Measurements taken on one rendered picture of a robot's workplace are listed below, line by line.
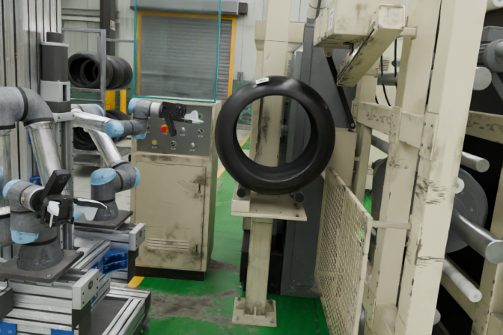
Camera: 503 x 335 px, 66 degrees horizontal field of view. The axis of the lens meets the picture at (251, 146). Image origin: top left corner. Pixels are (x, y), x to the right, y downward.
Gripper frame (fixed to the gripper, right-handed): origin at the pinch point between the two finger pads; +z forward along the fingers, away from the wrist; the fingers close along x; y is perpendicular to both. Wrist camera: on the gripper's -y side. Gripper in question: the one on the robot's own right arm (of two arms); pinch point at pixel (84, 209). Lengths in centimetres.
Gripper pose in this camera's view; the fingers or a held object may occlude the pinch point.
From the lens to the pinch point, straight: 116.1
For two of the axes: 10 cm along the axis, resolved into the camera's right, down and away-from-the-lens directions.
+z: 8.5, 1.5, -5.0
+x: -5.0, -0.2, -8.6
